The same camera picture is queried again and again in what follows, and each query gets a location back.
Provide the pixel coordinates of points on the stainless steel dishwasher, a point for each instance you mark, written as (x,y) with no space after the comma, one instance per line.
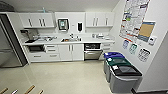
(92,52)

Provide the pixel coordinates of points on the steel kitchen sink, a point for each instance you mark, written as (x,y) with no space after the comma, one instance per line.
(70,40)

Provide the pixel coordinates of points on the chrome sink faucet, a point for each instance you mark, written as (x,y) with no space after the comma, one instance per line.
(71,35)

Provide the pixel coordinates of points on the white base cabinet row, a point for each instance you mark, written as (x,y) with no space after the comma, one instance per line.
(66,52)

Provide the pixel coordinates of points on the black soap dispenser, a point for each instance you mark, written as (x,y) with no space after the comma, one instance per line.
(80,26)

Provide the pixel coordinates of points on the blue lid recycling bin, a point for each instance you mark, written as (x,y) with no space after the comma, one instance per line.
(113,55)

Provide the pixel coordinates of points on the steel paper towel dispenser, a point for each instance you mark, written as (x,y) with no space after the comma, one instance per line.
(62,24)

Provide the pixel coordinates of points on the green lid recycling bin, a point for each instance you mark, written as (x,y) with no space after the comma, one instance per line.
(119,61)

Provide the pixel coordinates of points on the black built-in microwave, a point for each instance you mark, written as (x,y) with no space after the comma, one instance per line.
(35,48)

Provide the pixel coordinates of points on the slim bottle on cabinet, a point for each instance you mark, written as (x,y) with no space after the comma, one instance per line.
(44,10)

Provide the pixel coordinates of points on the black coffee machine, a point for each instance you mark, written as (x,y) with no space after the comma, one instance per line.
(27,36)

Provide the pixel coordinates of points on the tan paper on poster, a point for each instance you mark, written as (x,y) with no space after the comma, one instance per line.
(146,31)

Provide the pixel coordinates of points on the stainless steel refrigerator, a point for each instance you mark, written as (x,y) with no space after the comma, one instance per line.
(10,41)

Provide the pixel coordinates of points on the white wall cabinet three doors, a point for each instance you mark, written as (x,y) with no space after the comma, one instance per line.
(99,19)

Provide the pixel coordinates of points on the white wall cabinet four doors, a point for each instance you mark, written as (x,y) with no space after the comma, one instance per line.
(36,20)

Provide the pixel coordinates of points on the large colourful wall poster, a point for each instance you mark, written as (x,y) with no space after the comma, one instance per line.
(131,18)

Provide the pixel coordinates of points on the white black-framed wall sheet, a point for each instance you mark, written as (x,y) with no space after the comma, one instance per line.
(144,55)

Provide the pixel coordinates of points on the small white wall box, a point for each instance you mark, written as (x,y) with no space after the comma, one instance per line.
(152,40)

